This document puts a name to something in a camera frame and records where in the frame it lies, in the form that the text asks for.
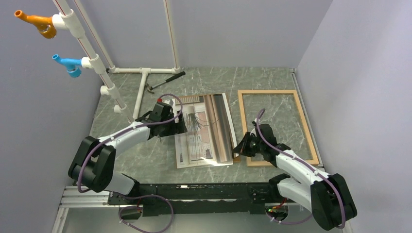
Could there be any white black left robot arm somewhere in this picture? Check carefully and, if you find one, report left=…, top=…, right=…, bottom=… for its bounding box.
left=68, top=102, right=187, bottom=204

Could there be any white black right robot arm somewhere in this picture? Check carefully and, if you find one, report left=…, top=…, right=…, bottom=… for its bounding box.
left=232, top=124, right=358, bottom=231

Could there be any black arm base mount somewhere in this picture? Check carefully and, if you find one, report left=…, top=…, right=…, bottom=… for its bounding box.
left=107, top=182, right=291, bottom=216

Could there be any black handled claw hammer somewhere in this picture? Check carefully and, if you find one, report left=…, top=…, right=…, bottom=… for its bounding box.
left=145, top=71, right=186, bottom=94

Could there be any aluminium rail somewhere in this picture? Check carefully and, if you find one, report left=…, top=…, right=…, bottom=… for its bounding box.
left=51, top=184, right=353, bottom=233

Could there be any clear glass pane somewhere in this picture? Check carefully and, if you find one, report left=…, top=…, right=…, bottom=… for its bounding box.
left=173, top=93, right=240, bottom=167

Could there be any blue nozzle fitting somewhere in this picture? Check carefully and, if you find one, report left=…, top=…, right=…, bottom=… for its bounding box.
left=52, top=54, right=82, bottom=78

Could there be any wooden picture frame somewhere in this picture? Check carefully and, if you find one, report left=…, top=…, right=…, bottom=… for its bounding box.
left=238, top=90, right=320, bottom=166

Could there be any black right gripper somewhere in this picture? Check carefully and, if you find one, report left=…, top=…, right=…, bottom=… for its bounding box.
left=233, top=132, right=265, bottom=157

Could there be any plant photo print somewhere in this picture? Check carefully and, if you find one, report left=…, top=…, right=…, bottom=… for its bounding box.
left=174, top=96, right=231, bottom=168

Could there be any orange nozzle fitting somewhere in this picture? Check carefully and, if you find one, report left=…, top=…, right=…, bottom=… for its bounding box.
left=14, top=10, right=57, bottom=39

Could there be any white PVC pipe stand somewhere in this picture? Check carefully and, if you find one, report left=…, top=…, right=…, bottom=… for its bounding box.
left=52, top=0, right=181, bottom=123

